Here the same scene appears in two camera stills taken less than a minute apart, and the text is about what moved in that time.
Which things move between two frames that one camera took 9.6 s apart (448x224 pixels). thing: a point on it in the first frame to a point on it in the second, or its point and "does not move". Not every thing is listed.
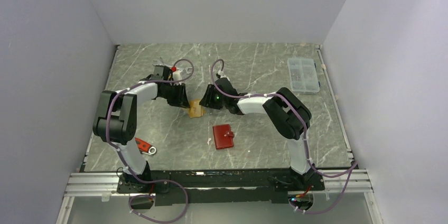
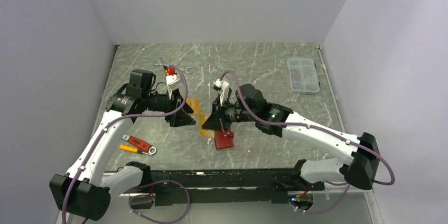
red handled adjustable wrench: (145, 148) does not move
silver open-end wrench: (156, 63) does not move
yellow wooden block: (196, 110) to (202, 118)
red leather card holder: (224, 136) does not move
